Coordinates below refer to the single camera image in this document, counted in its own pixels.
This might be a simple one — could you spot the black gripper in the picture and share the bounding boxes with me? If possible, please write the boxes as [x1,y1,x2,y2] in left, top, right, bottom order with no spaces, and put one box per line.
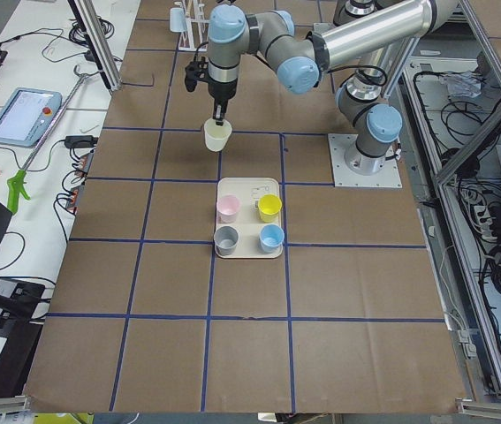
[208,79,237,125]

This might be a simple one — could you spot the white plastic cup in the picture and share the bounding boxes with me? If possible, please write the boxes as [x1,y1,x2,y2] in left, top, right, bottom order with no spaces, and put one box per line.
[203,118,232,152]

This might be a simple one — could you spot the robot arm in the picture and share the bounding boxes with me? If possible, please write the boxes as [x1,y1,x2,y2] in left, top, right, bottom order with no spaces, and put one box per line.
[203,1,457,176]

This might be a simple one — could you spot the pink plastic cup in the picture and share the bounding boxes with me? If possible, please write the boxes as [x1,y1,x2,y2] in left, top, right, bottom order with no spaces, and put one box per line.
[216,194,241,223]

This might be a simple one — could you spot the yellow plastic cup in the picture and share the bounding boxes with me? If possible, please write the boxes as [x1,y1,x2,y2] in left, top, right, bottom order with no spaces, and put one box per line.
[258,194,283,223]

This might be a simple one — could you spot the grey plastic cup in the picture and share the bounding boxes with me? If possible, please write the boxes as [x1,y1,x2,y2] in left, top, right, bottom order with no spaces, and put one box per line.
[214,225,239,257]

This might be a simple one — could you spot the light blue plastic cup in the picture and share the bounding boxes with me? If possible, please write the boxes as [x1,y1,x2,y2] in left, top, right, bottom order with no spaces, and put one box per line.
[259,223,285,254]

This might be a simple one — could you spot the cream plastic tray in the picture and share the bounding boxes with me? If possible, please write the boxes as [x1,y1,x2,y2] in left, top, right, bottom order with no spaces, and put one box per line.
[216,178,284,259]

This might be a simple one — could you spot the metal reacher grabber pole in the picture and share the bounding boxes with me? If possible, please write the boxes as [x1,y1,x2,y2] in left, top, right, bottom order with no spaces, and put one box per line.
[17,64,92,174]

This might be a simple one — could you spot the black power adapter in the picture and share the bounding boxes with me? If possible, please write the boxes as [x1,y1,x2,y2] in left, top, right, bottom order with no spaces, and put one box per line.
[64,134,98,149]

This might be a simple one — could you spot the white wire cup rack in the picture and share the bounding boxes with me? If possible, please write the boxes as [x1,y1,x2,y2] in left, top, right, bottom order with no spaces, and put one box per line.
[171,0,209,52]

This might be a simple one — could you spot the aluminium frame post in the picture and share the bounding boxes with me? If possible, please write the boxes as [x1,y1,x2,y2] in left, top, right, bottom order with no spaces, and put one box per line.
[68,0,122,92]

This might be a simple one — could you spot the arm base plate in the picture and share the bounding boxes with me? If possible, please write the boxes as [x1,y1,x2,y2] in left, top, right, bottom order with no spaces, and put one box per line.
[328,133,402,189]

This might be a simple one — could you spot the aluminium cage frame rails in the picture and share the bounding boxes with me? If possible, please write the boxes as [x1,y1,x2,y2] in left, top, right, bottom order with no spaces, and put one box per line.
[402,1,501,398]

